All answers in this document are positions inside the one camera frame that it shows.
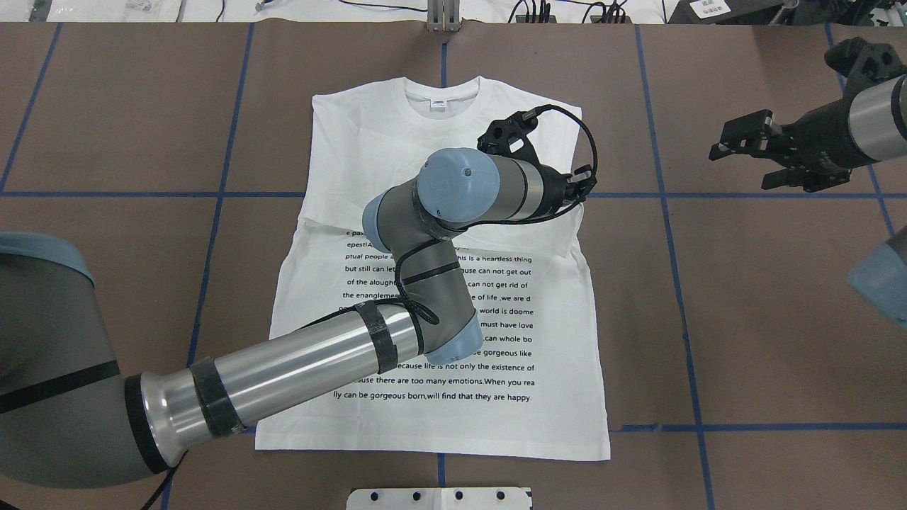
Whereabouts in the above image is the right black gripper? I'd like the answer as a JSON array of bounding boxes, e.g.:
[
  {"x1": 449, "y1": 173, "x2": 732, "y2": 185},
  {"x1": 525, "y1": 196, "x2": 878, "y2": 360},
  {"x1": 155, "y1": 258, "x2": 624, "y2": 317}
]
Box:
[{"x1": 709, "y1": 99, "x2": 855, "y2": 193}]

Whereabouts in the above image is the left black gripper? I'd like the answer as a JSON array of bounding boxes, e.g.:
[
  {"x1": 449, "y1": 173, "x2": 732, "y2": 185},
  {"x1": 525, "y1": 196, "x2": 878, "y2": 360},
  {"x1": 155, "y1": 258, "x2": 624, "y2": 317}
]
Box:
[{"x1": 541, "y1": 164, "x2": 594, "y2": 210}]

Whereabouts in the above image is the white long-sleeve printed shirt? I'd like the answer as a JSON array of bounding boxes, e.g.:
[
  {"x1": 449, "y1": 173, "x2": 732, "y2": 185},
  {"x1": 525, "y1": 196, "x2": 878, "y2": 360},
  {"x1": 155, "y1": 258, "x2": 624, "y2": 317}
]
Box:
[{"x1": 255, "y1": 76, "x2": 610, "y2": 461}]

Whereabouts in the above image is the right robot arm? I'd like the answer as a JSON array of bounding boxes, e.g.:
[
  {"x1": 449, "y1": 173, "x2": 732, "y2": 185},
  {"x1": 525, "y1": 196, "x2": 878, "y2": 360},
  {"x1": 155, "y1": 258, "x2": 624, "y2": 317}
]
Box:
[{"x1": 709, "y1": 71, "x2": 905, "y2": 327}]

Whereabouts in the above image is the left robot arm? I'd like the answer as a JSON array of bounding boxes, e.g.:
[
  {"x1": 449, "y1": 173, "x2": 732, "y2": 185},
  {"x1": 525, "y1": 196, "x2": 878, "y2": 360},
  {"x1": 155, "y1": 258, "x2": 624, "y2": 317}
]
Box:
[{"x1": 2, "y1": 147, "x2": 598, "y2": 489}]

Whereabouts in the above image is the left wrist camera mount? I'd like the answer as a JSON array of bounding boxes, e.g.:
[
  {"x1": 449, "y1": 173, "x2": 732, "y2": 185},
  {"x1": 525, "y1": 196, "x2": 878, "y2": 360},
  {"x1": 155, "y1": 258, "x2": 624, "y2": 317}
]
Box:
[{"x1": 477, "y1": 108, "x2": 541, "y2": 166}]

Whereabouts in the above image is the aluminium frame post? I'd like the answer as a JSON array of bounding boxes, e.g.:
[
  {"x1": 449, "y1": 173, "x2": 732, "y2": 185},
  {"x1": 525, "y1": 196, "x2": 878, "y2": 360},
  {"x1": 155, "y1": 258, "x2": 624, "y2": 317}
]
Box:
[{"x1": 427, "y1": 0, "x2": 462, "y2": 33}]

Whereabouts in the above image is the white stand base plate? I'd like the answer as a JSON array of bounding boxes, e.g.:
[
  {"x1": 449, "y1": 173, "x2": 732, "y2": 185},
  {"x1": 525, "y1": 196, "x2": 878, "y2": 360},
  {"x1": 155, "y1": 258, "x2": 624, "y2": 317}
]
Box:
[{"x1": 346, "y1": 487, "x2": 534, "y2": 509}]

